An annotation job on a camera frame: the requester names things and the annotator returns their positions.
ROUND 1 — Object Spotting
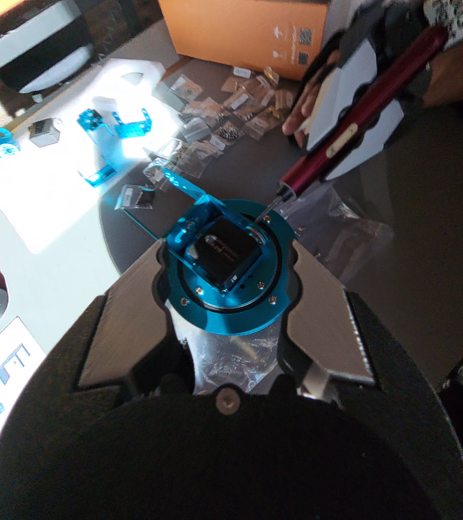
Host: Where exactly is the blue perforated servo bracket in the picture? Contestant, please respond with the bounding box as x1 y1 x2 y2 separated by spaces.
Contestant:
77 108 113 143

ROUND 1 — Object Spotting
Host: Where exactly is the black and white chair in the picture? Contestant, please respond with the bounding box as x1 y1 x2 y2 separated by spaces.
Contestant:
0 16 96 95

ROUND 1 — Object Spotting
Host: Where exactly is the white foam sheet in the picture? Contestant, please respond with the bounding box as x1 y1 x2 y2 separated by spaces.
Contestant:
0 57 191 254

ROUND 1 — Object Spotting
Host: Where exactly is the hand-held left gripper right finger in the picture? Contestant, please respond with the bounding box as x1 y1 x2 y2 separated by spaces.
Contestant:
276 239 375 401

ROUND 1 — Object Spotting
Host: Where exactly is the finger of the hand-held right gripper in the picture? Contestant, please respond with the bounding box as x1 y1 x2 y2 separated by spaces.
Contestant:
323 99 405 181
306 40 379 152

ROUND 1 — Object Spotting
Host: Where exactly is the blue long U bracket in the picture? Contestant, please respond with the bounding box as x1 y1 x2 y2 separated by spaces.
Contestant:
111 108 151 139

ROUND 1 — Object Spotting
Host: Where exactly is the white foam block with cutout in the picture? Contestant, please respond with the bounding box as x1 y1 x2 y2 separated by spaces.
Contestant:
93 57 167 98

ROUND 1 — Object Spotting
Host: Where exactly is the orange and white cardboard box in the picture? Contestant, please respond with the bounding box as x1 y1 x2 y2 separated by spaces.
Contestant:
158 0 331 82

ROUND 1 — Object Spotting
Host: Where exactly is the person's right hand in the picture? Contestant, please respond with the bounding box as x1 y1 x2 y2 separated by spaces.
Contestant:
282 51 339 145

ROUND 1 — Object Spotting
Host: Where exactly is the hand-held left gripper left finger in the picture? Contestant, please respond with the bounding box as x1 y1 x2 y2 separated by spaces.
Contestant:
78 239 195 394

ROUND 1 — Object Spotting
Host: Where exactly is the pile of small screw bags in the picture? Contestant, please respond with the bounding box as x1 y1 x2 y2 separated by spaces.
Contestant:
115 65 297 212

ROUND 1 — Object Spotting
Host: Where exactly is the magenta electric screwdriver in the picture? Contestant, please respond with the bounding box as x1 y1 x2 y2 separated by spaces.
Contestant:
255 24 451 223

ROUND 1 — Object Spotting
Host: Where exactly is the clear plastic bag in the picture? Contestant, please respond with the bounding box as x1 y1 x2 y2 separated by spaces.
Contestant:
170 191 394 395

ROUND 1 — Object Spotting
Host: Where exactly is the silver servo motor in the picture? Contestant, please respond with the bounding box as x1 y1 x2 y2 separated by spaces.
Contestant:
28 118 62 148

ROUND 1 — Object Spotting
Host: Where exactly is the blue toy robot arm base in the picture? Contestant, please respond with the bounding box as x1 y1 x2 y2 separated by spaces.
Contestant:
118 168 299 336

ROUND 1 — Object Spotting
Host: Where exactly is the blue shallow U bracket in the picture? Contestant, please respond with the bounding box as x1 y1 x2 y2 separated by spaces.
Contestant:
78 155 117 188

